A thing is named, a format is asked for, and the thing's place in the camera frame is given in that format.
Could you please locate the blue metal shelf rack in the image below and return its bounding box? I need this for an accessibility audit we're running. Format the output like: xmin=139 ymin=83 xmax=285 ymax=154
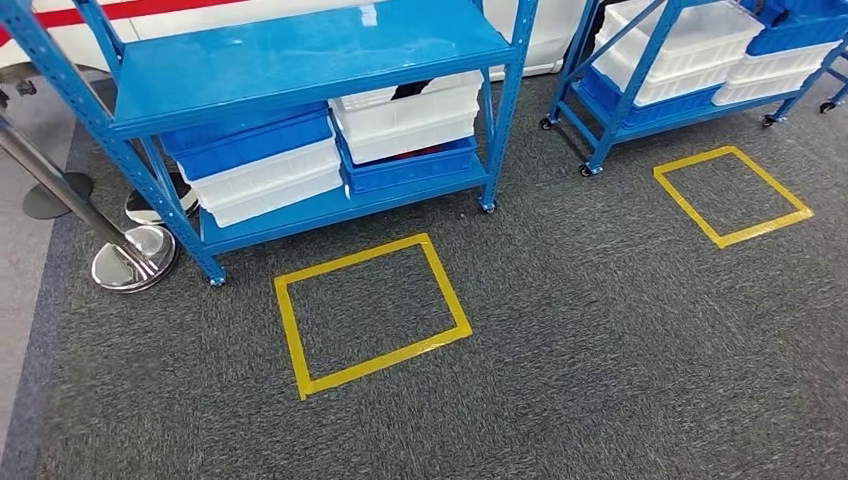
xmin=538 ymin=0 xmax=848 ymax=179
xmin=818 ymin=49 xmax=848 ymax=115
xmin=0 ymin=0 xmax=539 ymax=287

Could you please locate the blue plastic bin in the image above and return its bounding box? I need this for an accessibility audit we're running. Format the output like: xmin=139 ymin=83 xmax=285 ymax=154
xmin=740 ymin=0 xmax=848 ymax=58
xmin=577 ymin=64 xmax=725 ymax=130
xmin=334 ymin=119 xmax=480 ymax=198
xmin=158 ymin=100 xmax=335 ymax=183

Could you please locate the red item in bin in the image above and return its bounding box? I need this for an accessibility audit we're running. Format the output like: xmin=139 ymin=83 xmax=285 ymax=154
xmin=390 ymin=146 xmax=458 ymax=162

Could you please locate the white car red stripe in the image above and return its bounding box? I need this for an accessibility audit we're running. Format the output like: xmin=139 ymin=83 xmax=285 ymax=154
xmin=0 ymin=0 xmax=598 ymax=82

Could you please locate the dark round stanchion base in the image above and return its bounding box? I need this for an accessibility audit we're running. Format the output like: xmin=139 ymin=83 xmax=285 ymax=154
xmin=22 ymin=170 xmax=95 ymax=221

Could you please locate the chrome stanchion post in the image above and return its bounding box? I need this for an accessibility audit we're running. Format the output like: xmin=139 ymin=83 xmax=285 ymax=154
xmin=0 ymin=112 xmax=178 ymax=295
xmin=124 ymin=172 xmax=200 ymax=228

